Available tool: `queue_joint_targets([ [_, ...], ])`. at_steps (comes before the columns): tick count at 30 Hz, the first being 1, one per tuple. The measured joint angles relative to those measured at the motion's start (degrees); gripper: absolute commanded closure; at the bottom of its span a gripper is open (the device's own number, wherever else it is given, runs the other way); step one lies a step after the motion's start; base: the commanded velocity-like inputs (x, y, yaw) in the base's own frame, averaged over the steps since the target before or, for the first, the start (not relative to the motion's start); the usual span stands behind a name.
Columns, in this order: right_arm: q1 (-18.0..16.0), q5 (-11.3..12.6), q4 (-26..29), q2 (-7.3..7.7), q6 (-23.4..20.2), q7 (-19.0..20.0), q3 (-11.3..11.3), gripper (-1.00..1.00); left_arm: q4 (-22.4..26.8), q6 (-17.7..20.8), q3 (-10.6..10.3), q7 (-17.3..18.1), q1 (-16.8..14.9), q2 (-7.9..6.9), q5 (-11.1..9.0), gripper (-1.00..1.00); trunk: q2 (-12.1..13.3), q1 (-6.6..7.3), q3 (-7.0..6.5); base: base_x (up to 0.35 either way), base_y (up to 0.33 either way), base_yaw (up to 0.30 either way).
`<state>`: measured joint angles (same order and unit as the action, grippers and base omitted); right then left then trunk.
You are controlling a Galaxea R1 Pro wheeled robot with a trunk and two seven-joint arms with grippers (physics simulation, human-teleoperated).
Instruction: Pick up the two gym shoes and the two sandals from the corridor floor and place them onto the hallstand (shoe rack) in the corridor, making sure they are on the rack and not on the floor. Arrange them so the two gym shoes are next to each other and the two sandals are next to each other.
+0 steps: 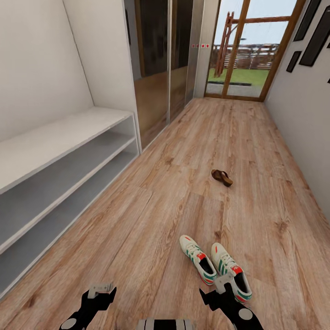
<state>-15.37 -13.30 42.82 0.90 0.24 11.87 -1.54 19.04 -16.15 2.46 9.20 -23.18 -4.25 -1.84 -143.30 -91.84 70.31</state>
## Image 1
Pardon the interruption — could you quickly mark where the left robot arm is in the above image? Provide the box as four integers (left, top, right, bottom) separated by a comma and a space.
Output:
59, 283, 116, 330

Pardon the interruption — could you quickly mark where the gym shoe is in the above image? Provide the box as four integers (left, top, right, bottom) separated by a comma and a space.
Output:
211, 242, 252, 305
179, 235, 219, 286

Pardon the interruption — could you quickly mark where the sandal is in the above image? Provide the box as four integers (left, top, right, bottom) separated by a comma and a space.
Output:
211, 170, 233, 187

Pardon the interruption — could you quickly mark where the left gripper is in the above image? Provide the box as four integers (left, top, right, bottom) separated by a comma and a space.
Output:
81, 287, 116, 318

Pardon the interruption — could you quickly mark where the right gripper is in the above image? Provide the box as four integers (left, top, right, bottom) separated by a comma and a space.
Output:
199, 283, 235, 314

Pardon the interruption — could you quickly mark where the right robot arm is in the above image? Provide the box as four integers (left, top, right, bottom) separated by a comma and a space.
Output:
199, 273, 264, 330

